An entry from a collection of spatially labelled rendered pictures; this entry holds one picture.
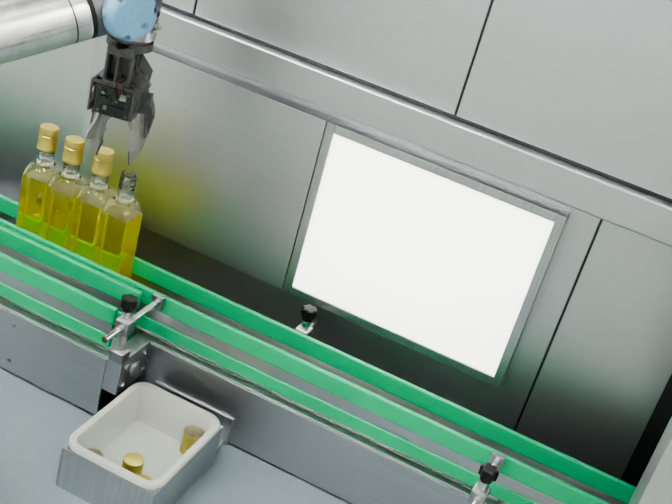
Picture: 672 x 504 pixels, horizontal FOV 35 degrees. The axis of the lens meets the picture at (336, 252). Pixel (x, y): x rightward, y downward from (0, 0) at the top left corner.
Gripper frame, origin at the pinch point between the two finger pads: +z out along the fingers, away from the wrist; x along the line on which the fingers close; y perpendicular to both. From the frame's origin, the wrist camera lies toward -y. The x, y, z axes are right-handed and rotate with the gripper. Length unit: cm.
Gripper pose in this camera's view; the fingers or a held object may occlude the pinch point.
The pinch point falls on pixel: (115, 150)
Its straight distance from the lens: 175.7
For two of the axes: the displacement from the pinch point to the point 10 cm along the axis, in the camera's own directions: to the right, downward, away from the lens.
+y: -1.5, 4.3, -8.9
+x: 9.6, 2.8, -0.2
